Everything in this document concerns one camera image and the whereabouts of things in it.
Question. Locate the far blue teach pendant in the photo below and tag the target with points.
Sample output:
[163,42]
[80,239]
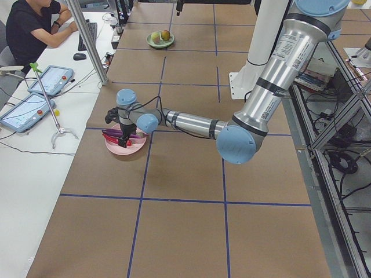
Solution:
[54,78]

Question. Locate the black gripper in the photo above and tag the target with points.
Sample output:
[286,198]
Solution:
[126,129]

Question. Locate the light green plate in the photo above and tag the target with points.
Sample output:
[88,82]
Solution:
[162,44]

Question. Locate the metal reacher grabber tool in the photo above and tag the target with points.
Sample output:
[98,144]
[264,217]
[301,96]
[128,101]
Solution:
[61,131]

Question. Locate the person in black shirt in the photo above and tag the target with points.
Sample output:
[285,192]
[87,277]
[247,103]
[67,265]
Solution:
[34,25]

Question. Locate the blue teach pendant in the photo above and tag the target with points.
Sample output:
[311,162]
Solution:
[26,113]
[54,78]

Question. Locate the light pink plate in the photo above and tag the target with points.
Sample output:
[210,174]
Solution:
[116,149]

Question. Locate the aluminium side frame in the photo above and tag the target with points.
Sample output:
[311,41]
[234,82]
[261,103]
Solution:
[333,124]

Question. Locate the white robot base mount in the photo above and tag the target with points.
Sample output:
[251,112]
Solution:
[268,26]

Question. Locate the black computer mouse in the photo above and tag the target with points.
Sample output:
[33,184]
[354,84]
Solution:
[79,56]

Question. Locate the aluminium frame post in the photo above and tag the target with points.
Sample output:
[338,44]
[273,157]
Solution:
[78,16]

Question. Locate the purple eggplant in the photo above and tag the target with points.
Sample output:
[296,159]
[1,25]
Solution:
[118,133]

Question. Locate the near blue teach pendant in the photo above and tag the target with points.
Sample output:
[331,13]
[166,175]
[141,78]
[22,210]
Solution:
[26,113]

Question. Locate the red green mango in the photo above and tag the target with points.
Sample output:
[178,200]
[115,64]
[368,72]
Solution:
[165,35]

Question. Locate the red chili pepper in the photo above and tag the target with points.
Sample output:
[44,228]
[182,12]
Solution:
[131,141]

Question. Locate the stack of books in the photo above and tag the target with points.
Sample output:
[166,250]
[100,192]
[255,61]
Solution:
[316,74]

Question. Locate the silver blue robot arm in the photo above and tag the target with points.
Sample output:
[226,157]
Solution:
[306,24]

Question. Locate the pale green peach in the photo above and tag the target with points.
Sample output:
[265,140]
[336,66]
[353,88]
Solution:
[155,37]

